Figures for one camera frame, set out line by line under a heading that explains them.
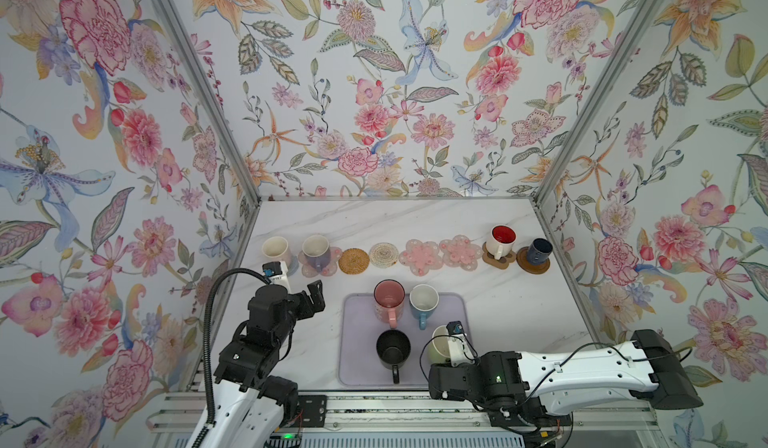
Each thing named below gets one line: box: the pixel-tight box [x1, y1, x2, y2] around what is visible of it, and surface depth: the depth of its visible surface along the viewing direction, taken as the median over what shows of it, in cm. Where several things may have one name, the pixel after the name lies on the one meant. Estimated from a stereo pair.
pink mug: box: [373, 279, 406, 329], surface depth 86 cm
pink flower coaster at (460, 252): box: [439, 234, 482, 271], surface depth 108 cm
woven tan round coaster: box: [338, 248, 370, 275], surface depth 105 cm
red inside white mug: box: [485, 224, 518, 261], surface depth 102 cm
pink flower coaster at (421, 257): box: [399, 239, 443, 277], surface depth 106 cm
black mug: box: [376, 329, 411, 385], surface depth 77 cm
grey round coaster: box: [287, 255, 299, 277], surface depth 103 cm
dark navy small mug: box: [528, 238, 553, 265], surface depth 98 cm
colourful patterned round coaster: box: [369, 242, 399, 269], surface depth 106 cm
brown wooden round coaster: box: [516, 246, 550, 275], surface depth 103 cm
